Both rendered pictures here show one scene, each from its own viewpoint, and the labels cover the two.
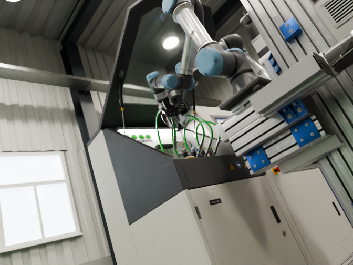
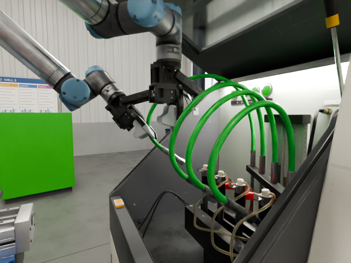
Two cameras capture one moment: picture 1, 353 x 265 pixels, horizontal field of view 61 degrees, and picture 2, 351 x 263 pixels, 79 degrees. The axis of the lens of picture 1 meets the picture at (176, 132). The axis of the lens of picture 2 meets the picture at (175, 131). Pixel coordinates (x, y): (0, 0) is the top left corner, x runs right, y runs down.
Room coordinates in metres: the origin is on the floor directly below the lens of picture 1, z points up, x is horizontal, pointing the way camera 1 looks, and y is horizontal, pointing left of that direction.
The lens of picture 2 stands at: (1.99, -0.66, 1.29)
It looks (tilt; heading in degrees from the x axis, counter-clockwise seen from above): 5 degrees down; 110
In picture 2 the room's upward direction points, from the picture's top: straight up
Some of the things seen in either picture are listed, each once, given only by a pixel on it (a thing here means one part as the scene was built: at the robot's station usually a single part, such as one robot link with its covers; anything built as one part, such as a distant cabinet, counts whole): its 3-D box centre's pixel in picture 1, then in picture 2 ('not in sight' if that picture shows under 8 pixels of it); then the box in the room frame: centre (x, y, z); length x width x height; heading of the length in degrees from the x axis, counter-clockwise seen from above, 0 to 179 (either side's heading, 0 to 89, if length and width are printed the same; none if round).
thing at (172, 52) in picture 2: (175, 95); (169, 56); (1.76, -0.08, 1.46); 0.08 x 0.08 x 0.05
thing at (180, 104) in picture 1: (179, 105); (166, 84); (1.75, -0.08, 1.38); 0.09 x 0.08 x 0.12; 44
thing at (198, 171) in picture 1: (222, 169); (133, 262); (1.69, -0.17, 0.87); 0.62 x 0.04 x 0.16; 134
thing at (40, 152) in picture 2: not in sight; (36, 151); (-1.35, 1.82, 0.65); 0.95 x 0.86 x 1.30; 57
